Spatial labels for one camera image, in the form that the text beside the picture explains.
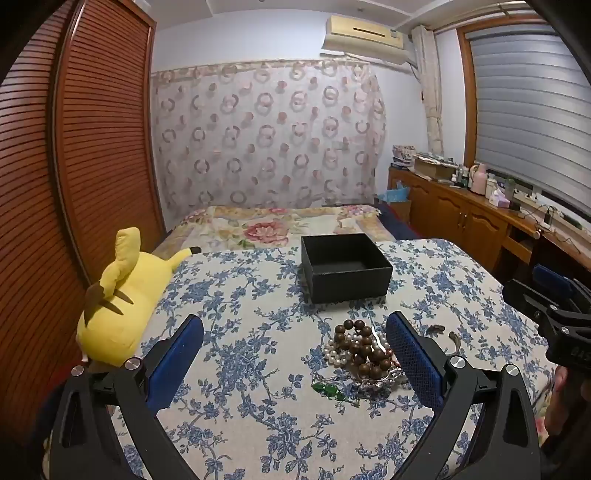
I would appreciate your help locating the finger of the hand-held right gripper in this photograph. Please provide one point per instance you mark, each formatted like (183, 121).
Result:
(551, 279)
(526, 297)

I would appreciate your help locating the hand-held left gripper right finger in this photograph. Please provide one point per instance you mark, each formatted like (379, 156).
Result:
(413, 357)

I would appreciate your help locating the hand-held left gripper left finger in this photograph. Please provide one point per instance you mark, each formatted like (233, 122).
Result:
(178, 355)

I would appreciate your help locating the black cardboard box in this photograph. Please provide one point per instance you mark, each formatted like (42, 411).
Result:
(351, 281)

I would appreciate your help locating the yellow plush toy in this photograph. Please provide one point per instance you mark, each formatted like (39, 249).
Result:
(124, 295)

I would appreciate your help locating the blue floral tablecloth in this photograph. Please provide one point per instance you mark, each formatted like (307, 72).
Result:
(258, 346)

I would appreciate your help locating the pink tissue box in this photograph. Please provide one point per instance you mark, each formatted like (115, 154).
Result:
(499, 199)

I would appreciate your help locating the wooden sideboard cabinet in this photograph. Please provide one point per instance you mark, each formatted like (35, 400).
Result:
(452, 217)

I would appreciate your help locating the pink thermos jug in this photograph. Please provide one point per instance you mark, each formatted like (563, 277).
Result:
(479, 180)

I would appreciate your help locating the dark blue bedding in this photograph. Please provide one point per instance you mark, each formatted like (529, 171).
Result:
(397, 221)

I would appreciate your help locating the floral bed blanket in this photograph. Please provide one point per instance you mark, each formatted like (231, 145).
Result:
(268, 228)

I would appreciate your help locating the blue plastic bag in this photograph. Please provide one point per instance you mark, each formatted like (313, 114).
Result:
(395, 194)

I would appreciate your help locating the grey window blind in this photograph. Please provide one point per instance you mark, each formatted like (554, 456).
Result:
(531, 110)

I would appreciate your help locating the wooden louvre wardrobe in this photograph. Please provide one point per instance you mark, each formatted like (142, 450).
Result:
(69, 161)

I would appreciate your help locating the white lace curtain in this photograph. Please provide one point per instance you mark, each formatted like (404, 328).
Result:
(429, 92)

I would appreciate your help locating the circle patterned curtain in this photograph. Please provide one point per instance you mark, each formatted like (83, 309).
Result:
(268, 138)

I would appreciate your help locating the wall air conditioner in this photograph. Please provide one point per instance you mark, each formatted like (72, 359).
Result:
(364, 39)

